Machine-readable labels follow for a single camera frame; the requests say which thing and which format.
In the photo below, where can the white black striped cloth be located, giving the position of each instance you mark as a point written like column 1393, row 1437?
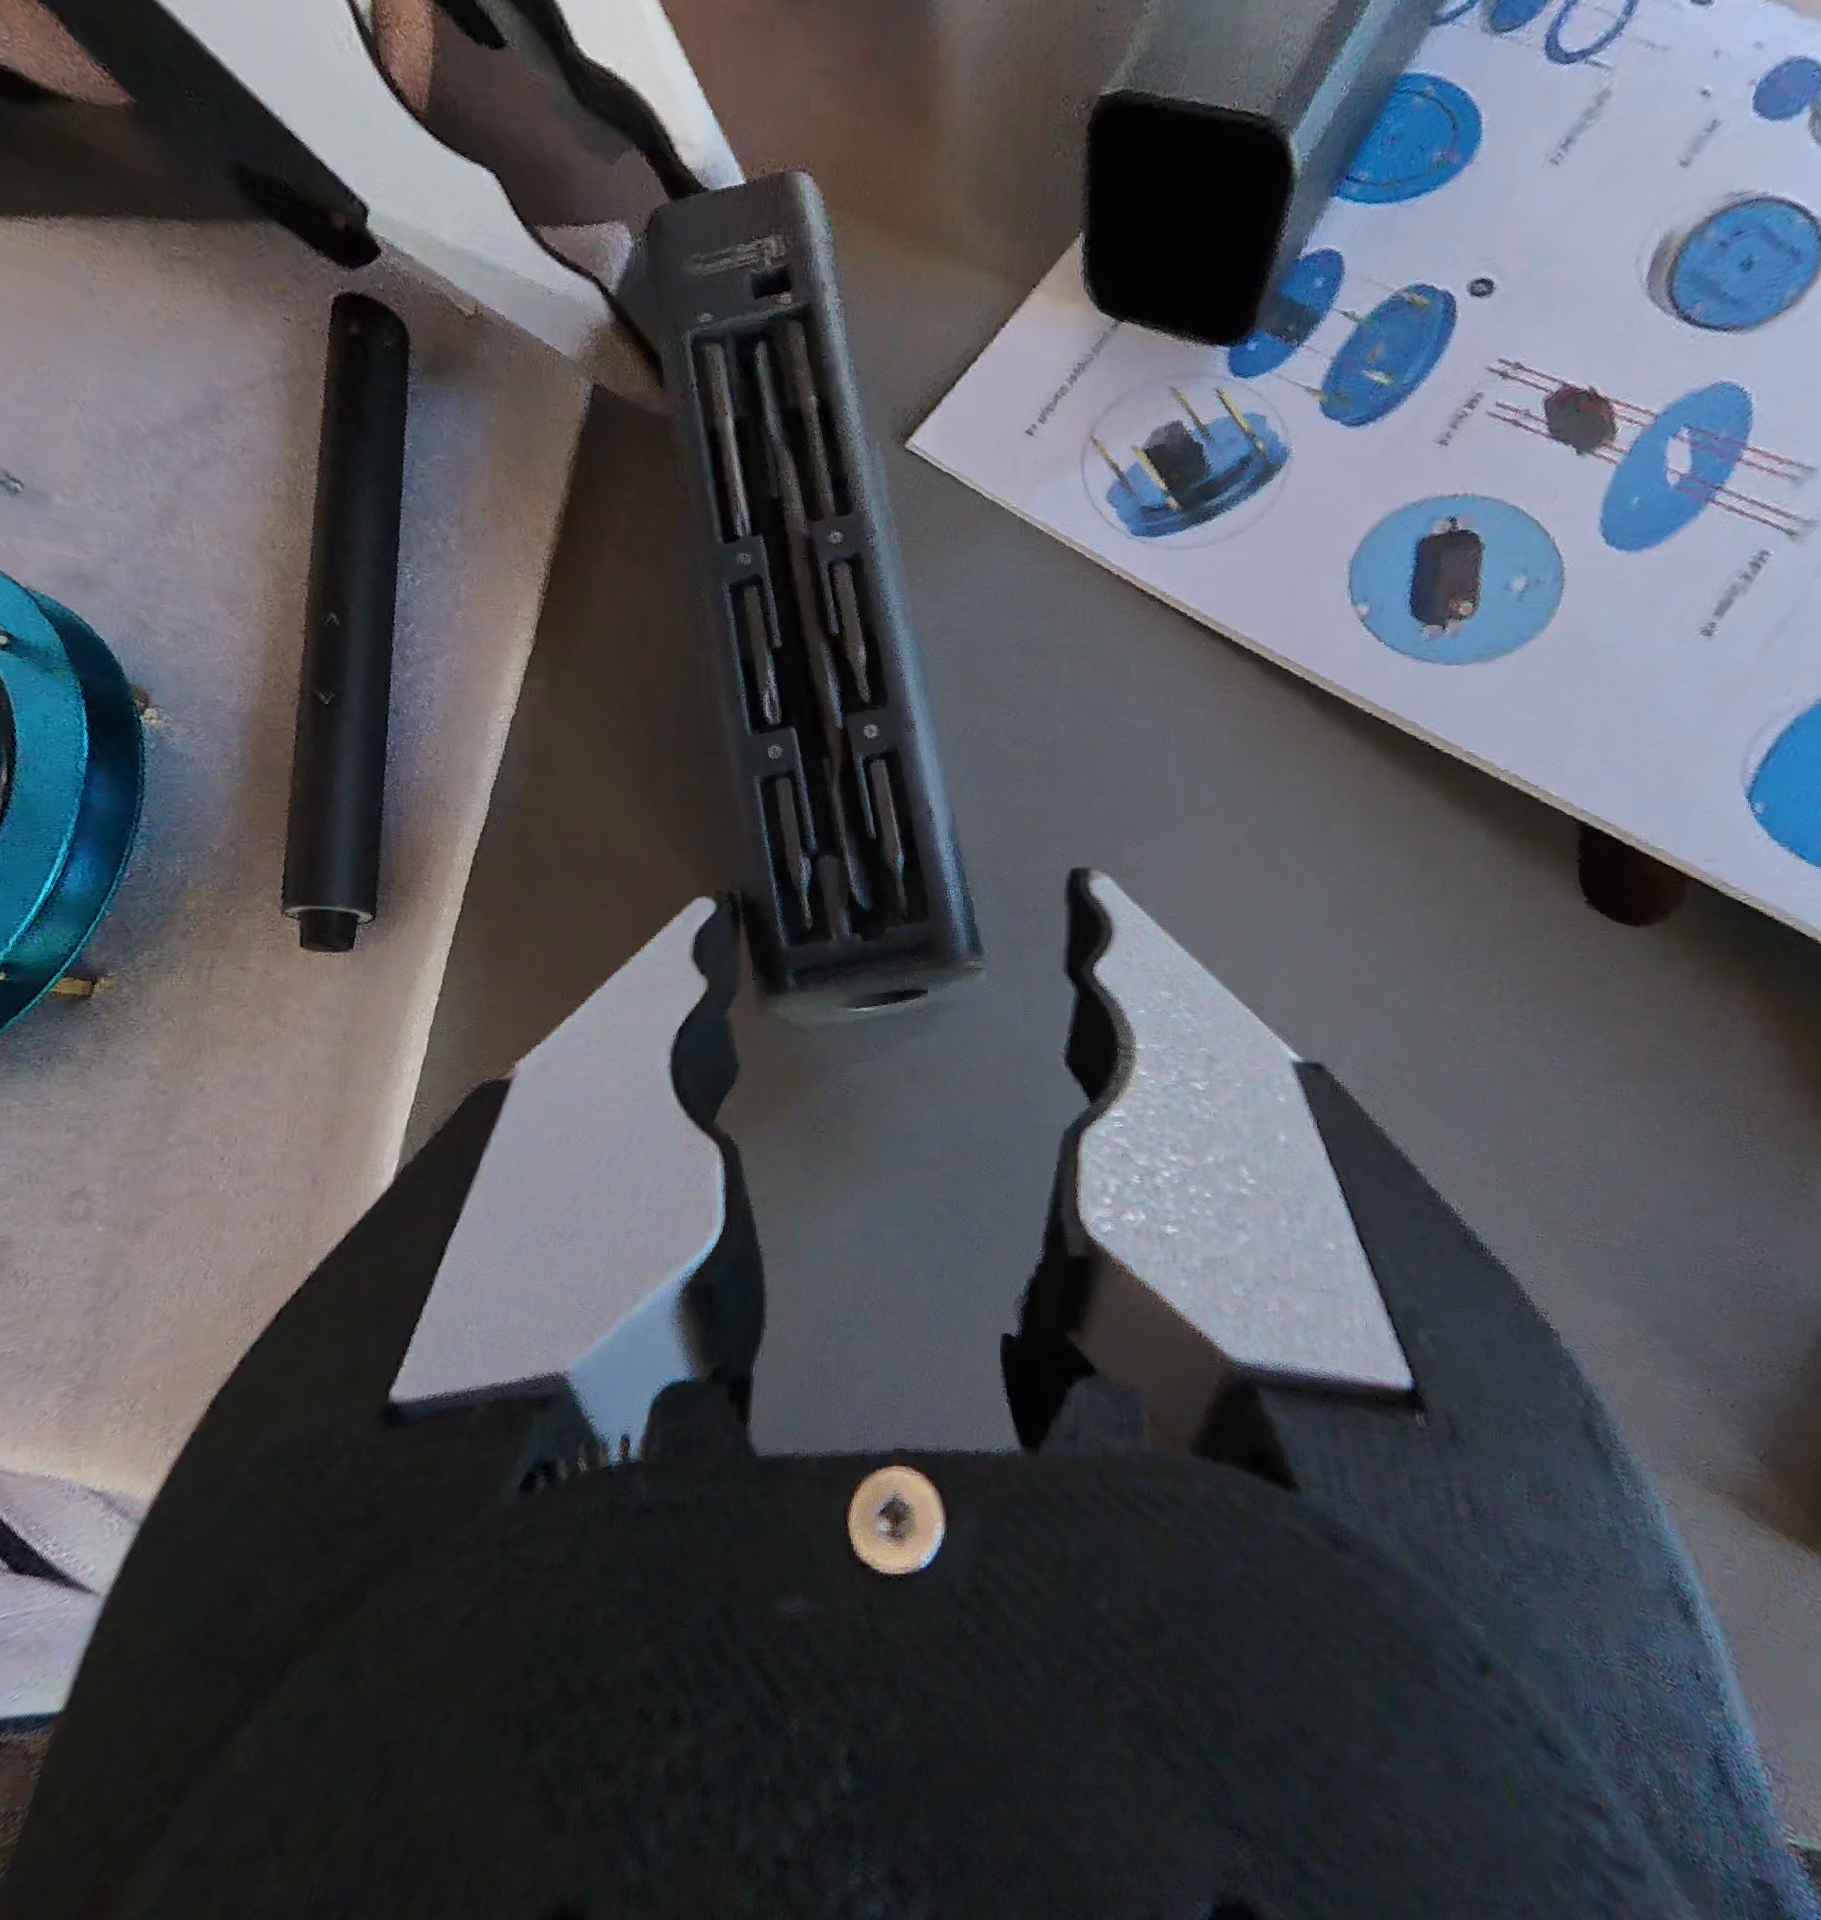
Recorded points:
column 25, row 1530

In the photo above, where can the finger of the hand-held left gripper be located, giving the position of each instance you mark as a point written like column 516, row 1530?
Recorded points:
column 399, row 195
column 693, row 105

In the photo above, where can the dark grey desk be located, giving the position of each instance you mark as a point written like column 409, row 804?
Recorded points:
column 1301, row 976

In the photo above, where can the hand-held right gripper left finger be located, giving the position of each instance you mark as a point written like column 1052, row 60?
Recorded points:
column 579, row 1201

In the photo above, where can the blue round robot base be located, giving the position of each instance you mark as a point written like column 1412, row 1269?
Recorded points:
column 56, row 779

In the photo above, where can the white assembly manual blue pictures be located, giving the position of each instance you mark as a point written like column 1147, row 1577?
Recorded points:
column 1524, row 303

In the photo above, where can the black electric screwdriver pen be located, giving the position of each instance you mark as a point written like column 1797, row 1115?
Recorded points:
column 347, row 600

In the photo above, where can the dark metal case sleeve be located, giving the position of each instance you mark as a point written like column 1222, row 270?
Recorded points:
column 1352, row 75

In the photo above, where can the white foam sheet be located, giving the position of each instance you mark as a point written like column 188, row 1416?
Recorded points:
column 177, row 1201

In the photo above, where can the dark brown round cap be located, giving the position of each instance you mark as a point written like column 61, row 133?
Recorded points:
column 1630, row 877

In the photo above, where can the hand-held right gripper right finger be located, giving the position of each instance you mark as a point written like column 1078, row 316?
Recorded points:
column 1225, row 1201

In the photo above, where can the black screwdriver bit case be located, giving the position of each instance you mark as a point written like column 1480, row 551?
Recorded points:
column 723, row 226

